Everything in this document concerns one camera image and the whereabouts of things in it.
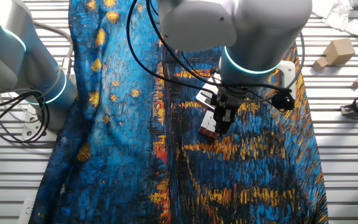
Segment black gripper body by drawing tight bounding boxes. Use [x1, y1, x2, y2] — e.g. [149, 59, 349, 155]
[211, 91, 248, 116]

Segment black base cable bundle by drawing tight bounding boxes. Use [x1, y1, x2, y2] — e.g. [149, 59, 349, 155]
[0, 90, 52, 144]

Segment large wooden block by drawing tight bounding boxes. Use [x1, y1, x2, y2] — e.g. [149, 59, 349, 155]
[323, 38, 356, 67]

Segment small wooden block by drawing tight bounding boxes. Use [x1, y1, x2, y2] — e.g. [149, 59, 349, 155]
[311, 56, 329, 71]

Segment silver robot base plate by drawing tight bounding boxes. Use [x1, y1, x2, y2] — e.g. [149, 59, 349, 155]
[21, 102, 58, 142]

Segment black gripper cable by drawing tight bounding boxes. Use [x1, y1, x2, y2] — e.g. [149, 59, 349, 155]
[126, 0, 288, 108]

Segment white plastic piece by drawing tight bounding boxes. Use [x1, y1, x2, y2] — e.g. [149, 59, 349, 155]
[17, 197, 36, 224]

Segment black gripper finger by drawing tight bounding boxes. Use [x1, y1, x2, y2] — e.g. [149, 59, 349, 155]
[213, 112, 225, 137]
[224, 112, 238, 135]

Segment rubik's cube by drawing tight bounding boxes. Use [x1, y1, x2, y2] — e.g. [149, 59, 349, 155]
[199, 110, 220, 140]

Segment black coiled cable bundle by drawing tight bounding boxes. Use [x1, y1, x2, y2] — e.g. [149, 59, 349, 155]
[271, 90, 296, 112]

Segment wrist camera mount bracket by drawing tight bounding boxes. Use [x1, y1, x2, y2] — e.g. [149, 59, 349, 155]
[277, 60, 297, 101]

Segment blue starry painting cloth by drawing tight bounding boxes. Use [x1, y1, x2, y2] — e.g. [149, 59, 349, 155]
[29, 0, 329, 224]

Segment silver digital scale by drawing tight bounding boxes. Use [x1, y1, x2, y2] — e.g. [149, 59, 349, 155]
[195, 73, 222, 110]

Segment grey base cable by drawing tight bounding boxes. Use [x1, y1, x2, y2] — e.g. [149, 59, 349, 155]
[29, 20, 75, 77]

